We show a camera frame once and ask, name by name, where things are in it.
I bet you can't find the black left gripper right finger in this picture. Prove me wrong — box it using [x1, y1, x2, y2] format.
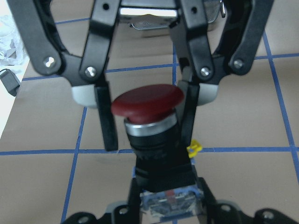
[170, 0, 273, 147]

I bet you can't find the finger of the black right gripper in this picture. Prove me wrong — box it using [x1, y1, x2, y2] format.
[63, 178, 142, 224]
[197, 177, 298, 224]

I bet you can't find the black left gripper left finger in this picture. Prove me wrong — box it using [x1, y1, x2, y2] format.
[8, 0, 120, 151]

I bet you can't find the red emergency push button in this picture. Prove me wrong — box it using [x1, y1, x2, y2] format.
[112, 84, 203, 223]

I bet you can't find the crumpled white paper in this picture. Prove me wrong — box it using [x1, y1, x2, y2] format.
[0, 15, 27, 66]

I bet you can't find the black plastic buckle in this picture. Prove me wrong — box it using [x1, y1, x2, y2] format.
[0, 69, 21, 97]

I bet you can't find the wire mesh shelf basket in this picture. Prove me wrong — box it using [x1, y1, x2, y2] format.
[119, 0, 226, 30]

